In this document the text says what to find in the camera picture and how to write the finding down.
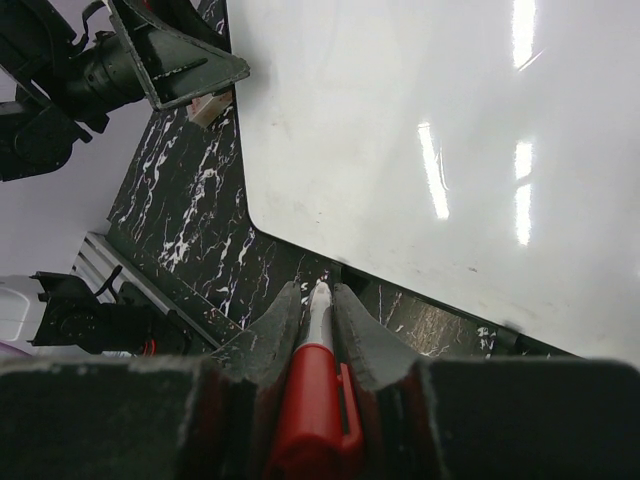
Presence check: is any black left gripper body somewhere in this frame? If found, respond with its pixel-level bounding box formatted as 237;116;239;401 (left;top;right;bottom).
49;32;145;120

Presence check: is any white cable duct rail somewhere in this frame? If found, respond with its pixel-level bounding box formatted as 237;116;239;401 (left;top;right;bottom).
71;232;174;313

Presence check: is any small beige eraser box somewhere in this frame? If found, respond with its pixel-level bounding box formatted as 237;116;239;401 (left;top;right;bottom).
187;91;233;129

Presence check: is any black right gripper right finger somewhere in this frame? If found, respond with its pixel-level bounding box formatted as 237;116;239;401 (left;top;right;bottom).
333;284;639;479

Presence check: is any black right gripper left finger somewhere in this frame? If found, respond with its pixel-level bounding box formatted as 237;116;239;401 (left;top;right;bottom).
1;282;302;479

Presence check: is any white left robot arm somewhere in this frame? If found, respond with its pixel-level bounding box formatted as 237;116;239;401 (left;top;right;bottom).
1;1;250;182

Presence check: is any white whiteboard with dark frame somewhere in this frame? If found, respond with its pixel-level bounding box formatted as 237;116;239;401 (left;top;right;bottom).
227;1;639;364

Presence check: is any red whiteboard marker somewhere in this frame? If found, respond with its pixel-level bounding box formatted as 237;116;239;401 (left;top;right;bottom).
263;282;365;479

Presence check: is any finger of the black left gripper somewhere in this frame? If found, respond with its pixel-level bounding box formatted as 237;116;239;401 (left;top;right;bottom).
107;1;249;110

